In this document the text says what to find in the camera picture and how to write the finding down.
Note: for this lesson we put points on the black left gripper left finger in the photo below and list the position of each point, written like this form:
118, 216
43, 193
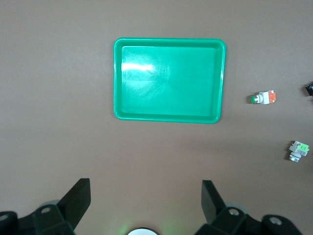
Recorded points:
61, 215

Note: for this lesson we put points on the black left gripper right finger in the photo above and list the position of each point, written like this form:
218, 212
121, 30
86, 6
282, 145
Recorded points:
225, 220

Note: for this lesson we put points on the green pushbutton orange block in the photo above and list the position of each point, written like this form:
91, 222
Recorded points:
262, 98

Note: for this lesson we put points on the green plastic tray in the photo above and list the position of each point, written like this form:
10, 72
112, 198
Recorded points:
171, 80

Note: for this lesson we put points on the red pushbutton blue block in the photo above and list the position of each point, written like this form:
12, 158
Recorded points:
310, 89

